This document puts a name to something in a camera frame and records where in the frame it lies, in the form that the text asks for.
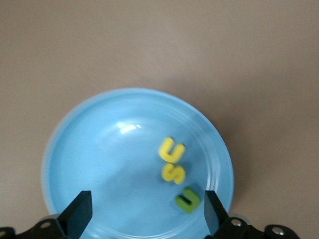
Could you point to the brown table cover mat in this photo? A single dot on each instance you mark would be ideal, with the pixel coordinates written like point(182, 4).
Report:
point(149, 37)

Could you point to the blue plate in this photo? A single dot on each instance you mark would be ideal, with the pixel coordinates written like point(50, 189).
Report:
point(112, 161)

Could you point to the yellow foam letter s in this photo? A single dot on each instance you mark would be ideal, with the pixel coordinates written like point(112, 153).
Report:
point(173, 173)

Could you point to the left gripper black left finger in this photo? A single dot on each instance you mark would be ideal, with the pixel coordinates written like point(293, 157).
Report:
point(74, 214)

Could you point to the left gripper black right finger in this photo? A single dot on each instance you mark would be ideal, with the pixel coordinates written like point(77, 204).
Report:
point(216, 216)

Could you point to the green foam letter n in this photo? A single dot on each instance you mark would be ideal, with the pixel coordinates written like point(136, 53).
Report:
point(182, 203)

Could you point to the yellow foam letter u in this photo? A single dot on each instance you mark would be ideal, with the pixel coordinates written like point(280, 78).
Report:
point(162, 150)

